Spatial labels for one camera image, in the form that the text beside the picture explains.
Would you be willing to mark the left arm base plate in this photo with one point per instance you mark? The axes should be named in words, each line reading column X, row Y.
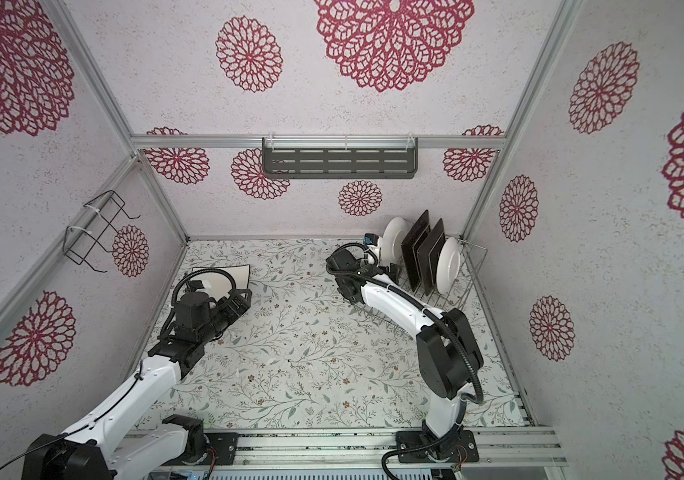
column 217, row 448

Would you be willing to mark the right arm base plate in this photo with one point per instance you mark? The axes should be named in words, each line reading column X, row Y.
column 458, row 448

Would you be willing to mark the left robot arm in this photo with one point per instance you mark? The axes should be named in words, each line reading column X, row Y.
column 91, row 448

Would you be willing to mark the large black square plate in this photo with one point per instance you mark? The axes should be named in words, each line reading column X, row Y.
column 410, row 245

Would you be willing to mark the grey wall shelf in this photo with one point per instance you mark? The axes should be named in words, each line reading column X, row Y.
column 340, row 160

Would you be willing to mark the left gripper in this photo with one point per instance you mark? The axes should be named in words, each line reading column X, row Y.
column 235, row 312

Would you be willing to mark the white round plate front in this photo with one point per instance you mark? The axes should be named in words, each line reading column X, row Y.
column 448, row 266

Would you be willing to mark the white square plate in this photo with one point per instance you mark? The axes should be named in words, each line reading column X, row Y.
column 219, row 285

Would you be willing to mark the black plate with gold rim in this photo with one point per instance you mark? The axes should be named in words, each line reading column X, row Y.
column 428, row 255

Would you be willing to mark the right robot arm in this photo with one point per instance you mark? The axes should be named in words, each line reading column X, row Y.
column 449, row 358

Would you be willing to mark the black wire wall basket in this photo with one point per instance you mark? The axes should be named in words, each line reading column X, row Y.
column 104, row 210

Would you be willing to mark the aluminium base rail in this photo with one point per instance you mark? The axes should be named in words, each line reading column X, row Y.
column 296, row 449

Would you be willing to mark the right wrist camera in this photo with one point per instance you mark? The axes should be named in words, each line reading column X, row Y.
column 372, row 241

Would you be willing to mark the wire dish rack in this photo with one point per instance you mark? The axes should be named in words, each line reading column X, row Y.
column 463, row 293

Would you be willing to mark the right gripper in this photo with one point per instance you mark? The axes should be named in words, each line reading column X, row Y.
column 358, row 263

